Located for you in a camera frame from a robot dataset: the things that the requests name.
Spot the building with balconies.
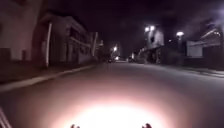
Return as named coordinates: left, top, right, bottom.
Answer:
left=39, top=13, right=100, bottom=67

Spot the dark wall with pale sign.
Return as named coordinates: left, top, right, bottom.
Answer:
left=184, top=19, right=224, bottom=72

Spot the robot's own part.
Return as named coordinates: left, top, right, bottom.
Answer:
left=141, top=122, right=153, bottom=128
left=69, top=123, right=81, bottom=128

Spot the dark pavement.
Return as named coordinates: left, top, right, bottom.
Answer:
left=0, top=62, right=96, bottom=86

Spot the street lamp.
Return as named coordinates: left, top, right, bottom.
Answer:
left=175, top=31, right=185, bottom=66

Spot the grey asphalt road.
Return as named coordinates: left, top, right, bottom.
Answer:
left=0, top=61, right=224, bottom=128

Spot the pale kerb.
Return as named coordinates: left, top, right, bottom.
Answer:
left=0, top=63, right=98, bottom=93

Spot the pale building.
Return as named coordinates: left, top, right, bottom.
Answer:
left=0, top=0, right=46, bottom=66

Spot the pale pole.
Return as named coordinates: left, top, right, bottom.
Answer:
left=45, top=21, right=53, bottom=69

